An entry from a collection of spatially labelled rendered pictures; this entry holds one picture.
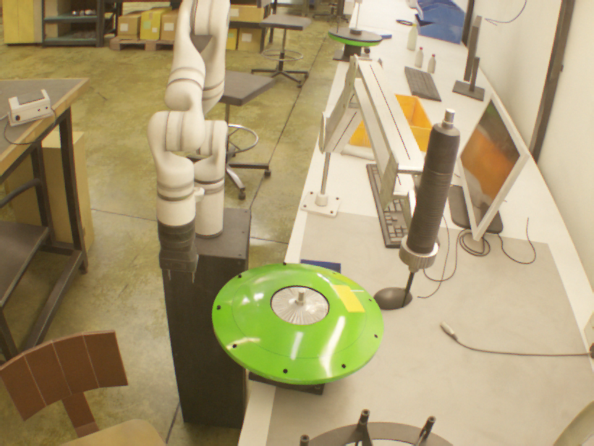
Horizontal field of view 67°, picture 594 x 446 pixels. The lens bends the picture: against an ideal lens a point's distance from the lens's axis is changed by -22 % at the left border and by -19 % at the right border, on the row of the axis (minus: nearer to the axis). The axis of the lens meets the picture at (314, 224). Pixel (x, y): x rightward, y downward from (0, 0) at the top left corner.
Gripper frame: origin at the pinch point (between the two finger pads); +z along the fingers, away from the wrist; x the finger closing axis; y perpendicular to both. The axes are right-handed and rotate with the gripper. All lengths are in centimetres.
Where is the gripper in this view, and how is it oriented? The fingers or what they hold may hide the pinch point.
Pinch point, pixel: (181, 280)
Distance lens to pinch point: 113.7
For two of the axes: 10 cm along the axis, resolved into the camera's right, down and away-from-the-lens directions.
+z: -1.1, 8.3, 5.5
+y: 0.2, 5.6, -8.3
